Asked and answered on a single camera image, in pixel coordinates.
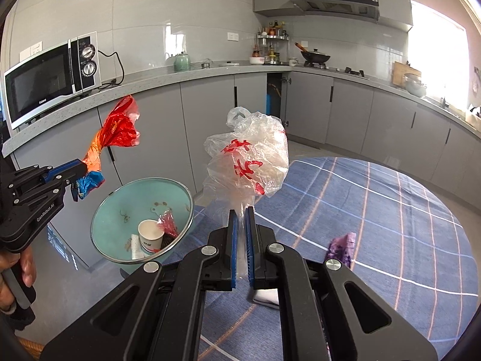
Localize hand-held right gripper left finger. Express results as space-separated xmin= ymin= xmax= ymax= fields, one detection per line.
xmin=39 ymin=209 xmax=239 ymax=361

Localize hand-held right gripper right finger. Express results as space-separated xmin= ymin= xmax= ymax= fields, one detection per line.
xmin=244 ymin=206 xmax=438 ymax=361

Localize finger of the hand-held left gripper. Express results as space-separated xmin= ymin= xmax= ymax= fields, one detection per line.
xmin=9 ymin=173 xmax=89 ymax=231
xmin=5 ymin=159 xmax=88 ymax=196

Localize teal round waste bin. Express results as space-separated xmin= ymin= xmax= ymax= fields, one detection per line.
xmin=90 ymin=177 xmax=195 ymax=264

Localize red blue foil snack bag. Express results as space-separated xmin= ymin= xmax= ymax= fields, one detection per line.
xmin=69 ymin=95 xmax=143 ymax=204

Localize small red plastic wrapper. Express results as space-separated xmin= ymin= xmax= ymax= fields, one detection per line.
xmin=157 ymin=211 xmax=179 ymax=238

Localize white paper cup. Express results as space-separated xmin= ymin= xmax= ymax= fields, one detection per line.
xmin=138 ymin=219 xmax=166 ymax=254

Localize white paper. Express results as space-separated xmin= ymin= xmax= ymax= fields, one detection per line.
xmin=126 ymin=233 xmax=149 ymax=260

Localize clear plastic bag red print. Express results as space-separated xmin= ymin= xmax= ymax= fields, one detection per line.
xmin=203 ymin=106 xmax=290 ymax=279

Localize person's left hand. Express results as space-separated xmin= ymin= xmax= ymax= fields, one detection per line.
xmin=0 ymin=250 xmax=38 ymax=313

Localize white crumpled tissue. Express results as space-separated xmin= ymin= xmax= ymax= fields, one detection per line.
xmin=253 ymin=288 xmax=281 ymax=310

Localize silver black microwave oven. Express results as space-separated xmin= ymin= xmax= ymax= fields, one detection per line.
xmin=4 ymin=31 xmax=102 ymax=131

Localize purple foil wrapper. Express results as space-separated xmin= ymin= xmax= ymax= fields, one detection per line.
xmin=325 ymin=232 xmax=357 ymax=270

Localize woven wicker chair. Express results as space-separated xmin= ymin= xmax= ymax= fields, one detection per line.
xmin=15 ymin=338 xmax=49 ymax=361

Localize blue plaid tablecloth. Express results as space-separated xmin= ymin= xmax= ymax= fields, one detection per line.
xmin=120 ymin=156 xmax=473 ymax=361

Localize grey kitchen base cabinets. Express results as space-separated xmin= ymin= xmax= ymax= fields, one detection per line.
xmin=0 ymin=71 xmax=481 ymax=272

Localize teal ceramic kettle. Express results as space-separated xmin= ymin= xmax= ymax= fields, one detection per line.
xmin=173 ymin=53 xmax=192 ymax=72

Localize black gas stove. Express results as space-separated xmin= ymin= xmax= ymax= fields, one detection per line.
xmin=301 ymin=62 xmax=371 ymax=80

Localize black wok with lid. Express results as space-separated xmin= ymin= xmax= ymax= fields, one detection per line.
xmin=295 ymin=42 xmax=332 ymax=65

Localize metal spice rack with bottles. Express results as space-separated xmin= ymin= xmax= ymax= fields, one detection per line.
xmin=255 ymin=20 xmax=290 ymax=65

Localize wooden cutting board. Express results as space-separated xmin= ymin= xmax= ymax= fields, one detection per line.
xmin=392 ymin=61 xmax=422 ymax=87

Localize black range hood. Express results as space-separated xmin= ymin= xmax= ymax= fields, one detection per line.
xmin=288 ymin=0 xmax=380 ymax=22

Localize bright kitchen window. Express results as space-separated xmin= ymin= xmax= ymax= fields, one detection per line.
xmin=408 ymin=2 xmax=470 ymax=108

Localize black microwave power cable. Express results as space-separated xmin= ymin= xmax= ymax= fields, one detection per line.
xmin=96 ymin=51 xmax=126 ymax=91

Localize white double wall socket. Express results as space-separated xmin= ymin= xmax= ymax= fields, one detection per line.
xmin=20 ymin=43 xmax=42 ymax=61

